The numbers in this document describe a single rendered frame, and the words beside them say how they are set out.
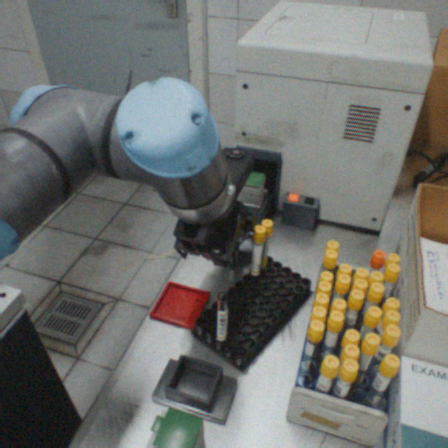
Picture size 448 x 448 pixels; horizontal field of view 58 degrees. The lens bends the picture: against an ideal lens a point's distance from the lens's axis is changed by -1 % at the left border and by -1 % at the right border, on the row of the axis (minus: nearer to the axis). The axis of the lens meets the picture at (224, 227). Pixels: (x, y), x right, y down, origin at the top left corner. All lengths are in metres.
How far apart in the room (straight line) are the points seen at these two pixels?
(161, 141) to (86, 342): 1.44
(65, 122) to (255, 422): 0.38
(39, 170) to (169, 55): 1.86
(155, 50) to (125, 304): 1.22
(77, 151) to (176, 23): 1.78
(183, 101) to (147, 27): 1.86
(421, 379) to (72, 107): 0.44
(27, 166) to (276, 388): 0.38
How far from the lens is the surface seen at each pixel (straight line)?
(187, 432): 0.45
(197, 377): 0.53
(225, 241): 0.50
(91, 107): 0.38
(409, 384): 0.50
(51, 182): 0.34
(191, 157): 0.33
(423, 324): 0.49
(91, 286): 1.89
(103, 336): 1.71
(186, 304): 0.62
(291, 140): 0.69
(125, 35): 2.26
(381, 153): 0.69
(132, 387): 0.56
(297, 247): 0.71
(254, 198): 0.67
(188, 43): 2.11
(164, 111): 0.33
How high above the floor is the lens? 1.35
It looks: 41 degrees down
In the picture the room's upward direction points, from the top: straight up
